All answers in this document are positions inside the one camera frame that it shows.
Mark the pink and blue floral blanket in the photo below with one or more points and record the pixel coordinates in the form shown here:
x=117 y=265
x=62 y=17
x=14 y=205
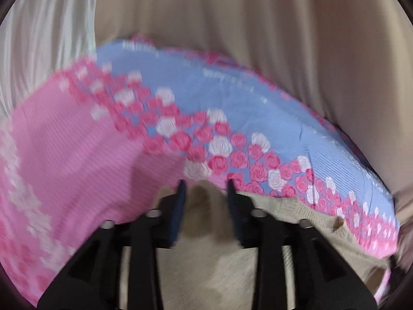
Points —
x=96 y=155

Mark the beige curtain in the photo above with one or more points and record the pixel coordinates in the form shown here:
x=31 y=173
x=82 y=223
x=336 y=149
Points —
x=274 y=38

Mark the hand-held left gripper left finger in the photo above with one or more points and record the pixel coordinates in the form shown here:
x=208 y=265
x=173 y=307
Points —
x=178 y=213

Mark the white sheer curtain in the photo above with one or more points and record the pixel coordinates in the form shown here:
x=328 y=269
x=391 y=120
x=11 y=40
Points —
x=42 y=45

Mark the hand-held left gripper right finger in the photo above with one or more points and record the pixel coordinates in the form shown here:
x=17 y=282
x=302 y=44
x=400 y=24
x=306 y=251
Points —
x=235 y=213

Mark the beige knit garment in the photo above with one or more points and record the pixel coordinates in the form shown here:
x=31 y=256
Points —
x=206 y=274

